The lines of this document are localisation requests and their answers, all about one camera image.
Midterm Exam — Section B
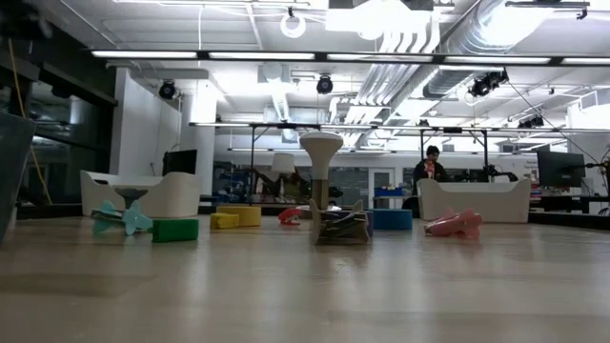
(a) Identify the white shade floor lamp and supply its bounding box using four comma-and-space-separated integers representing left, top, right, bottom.
270, 151, 295, 201

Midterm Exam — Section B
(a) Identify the light blue tape roll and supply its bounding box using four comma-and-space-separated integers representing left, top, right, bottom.
371, 208, 414, 232

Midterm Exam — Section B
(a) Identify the pink staple remover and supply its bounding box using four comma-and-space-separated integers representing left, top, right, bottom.
423, 206, 484, 241

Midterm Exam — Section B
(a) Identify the yellow hanging cable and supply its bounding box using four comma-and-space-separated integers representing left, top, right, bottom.
6, 37, 53, 205

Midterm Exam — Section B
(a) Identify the yellow tape roll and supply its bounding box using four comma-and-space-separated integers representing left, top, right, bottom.
216, 204, 263, 229

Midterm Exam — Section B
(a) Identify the black monitor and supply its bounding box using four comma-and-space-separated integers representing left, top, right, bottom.
162, 149, 198, 176
537, 151, 587, 189

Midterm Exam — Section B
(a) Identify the yellow mini stapler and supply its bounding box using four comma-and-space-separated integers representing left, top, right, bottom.
210, 212, 242, 231

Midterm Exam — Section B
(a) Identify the grey plastic storage bin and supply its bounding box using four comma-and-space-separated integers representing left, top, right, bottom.
0, 110, 37, 244

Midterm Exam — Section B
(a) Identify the long ceiling light bar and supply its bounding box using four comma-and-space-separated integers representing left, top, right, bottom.
90, 49, 610, 67

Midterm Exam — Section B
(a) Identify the tan staple remover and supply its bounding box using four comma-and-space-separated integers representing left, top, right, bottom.
308, 198, 374, 247

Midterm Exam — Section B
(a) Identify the person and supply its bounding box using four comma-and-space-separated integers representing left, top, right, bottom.
412, 145, 450, 185

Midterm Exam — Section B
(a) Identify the white glazed door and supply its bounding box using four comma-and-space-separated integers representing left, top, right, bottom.
367, 167, 397, 210

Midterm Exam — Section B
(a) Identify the white plastic storage bin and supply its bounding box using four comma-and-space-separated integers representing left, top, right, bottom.
417, 178, 533, 224
79, 170, 202, 219

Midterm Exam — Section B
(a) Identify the green mini stapler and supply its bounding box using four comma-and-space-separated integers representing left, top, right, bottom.
147, 217, 200, 244

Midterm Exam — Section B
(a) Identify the red mini stapler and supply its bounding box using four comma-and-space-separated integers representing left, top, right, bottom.
277, 208, 304, 226

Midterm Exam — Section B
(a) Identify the silver ventilation duct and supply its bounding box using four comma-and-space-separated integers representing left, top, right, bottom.
421, 0, 566, 99

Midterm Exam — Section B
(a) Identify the black desk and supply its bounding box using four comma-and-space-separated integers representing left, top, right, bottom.
528, 192, 610, 214

